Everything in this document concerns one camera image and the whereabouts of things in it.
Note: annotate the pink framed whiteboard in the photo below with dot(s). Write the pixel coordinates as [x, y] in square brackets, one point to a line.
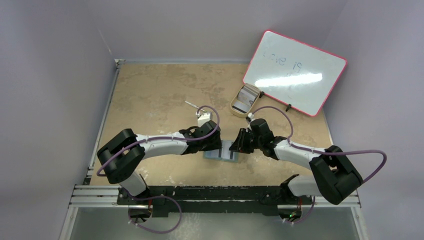
[294, 73]

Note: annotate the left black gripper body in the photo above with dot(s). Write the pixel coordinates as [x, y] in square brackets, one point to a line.
[214, 144]

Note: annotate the beige oval tray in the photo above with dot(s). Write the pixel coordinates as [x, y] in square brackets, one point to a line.
[236, 113]

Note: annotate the green tipped marker pen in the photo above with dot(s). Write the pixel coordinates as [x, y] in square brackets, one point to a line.
[193, 105]

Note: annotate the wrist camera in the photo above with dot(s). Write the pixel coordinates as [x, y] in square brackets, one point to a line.
[203, 117]
[249, 118]

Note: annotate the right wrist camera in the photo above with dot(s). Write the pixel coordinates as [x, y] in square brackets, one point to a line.
[249, 118]

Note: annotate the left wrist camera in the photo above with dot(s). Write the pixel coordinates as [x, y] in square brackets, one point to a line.
[203, 117]

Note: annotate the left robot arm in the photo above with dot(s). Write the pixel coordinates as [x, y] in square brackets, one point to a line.
[120, 156]

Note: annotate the green card holder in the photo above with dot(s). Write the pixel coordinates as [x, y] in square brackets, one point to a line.
[213, 155]

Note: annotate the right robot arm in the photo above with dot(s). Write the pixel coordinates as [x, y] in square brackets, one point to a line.
[333, 175]

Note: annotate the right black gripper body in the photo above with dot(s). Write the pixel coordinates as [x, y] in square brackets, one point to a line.
[240, 141]

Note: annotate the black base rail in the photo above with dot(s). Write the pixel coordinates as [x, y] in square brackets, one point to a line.
[161, 200]

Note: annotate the stack of cards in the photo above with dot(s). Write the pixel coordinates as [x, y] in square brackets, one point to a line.
[248, 94]

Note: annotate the loose striped card in tray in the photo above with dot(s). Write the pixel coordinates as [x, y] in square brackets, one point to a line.
[240, 107]

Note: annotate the silver striped credit card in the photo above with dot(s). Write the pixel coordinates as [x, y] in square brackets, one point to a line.
[225, 153]

